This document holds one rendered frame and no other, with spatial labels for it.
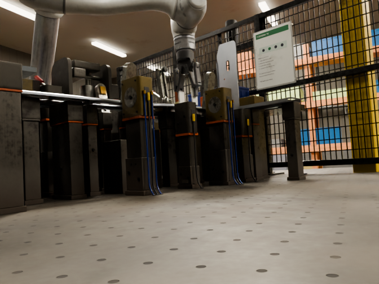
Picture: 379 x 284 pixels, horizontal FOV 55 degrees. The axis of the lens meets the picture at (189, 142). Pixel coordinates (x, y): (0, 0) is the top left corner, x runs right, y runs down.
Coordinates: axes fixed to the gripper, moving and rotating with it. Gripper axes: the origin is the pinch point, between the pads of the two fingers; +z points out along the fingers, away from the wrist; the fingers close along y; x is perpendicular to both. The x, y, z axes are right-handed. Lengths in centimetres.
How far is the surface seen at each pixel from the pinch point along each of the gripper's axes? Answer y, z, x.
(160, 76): -14.6, -12.6, -1.4
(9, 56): -755, -244, 209
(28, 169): 6, 25, -69
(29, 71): -27, -10, -54
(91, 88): -18.7, -4.8, -33.9
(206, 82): 17.0, -3.0, -7.3
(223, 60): -0.8, -21.2, 26.7
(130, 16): -442, -265, 320
